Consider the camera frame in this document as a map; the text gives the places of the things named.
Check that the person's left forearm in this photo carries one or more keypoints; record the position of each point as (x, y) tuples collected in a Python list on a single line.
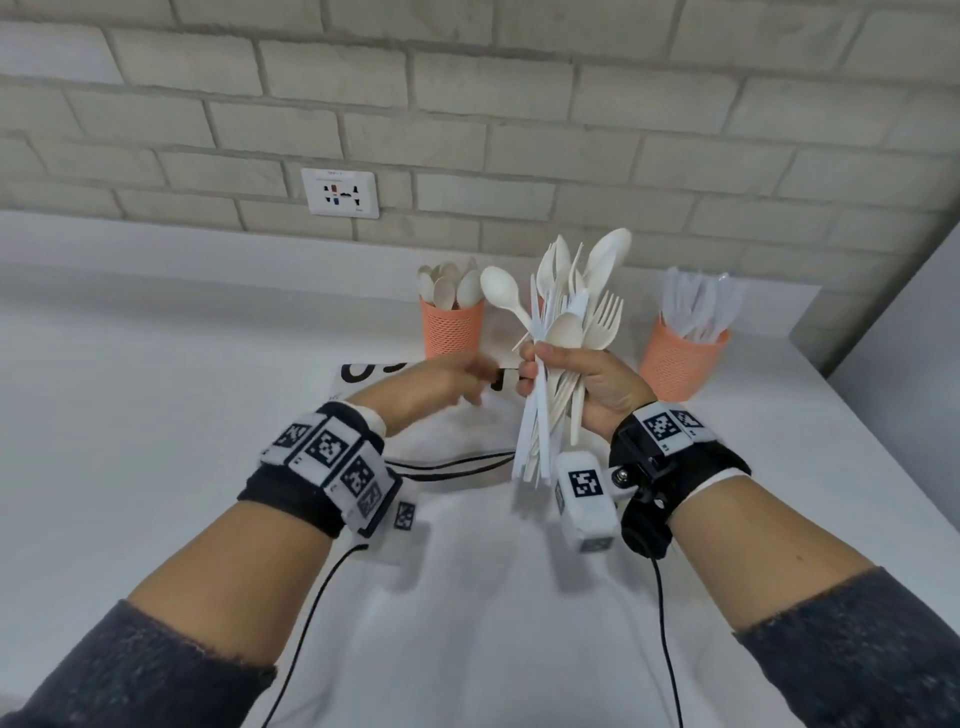
[(210, 592)]

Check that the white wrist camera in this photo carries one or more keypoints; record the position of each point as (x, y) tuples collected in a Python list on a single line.
[(401, 536), (589, 510)]

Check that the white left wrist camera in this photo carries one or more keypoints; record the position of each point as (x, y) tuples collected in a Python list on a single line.
[(401, 536)]

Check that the black left wristband with markers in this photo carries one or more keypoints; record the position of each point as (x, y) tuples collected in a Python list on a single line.
[(322, 465)]

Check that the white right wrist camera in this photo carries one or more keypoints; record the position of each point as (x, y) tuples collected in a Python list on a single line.
[(589, 510)]

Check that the person's right forearm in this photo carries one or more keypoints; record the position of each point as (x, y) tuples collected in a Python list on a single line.
[(772, 555)]

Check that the black wristband with markers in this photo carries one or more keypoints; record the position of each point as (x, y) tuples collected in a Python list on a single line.
[(690, 465), (322, 465)]

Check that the orange mesh knife cup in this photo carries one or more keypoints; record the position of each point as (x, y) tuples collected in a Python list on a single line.
[(679, 367)]

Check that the bunch of white plastic spoons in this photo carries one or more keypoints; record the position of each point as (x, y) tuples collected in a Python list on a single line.
[(450, 289)]

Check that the white wall socket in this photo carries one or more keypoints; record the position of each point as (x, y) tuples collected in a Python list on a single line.
[(340, 193)]

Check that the person's right hand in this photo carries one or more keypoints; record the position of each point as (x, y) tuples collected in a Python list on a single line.
[(615, 390)]

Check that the grey cabinet panel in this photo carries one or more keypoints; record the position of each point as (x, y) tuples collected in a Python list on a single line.
[(900, 375)]

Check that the black right wristband with markers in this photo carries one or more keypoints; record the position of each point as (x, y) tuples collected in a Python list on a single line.
[(690, 465)]

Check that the grey zip pouch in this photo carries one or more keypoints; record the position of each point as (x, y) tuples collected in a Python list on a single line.
[(450, 435)]

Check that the person's left hand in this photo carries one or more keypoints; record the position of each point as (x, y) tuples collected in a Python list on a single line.
[(427, 386)]

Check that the orange mesh spoon cup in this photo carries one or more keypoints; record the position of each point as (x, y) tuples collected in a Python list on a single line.
[(450, 330)]

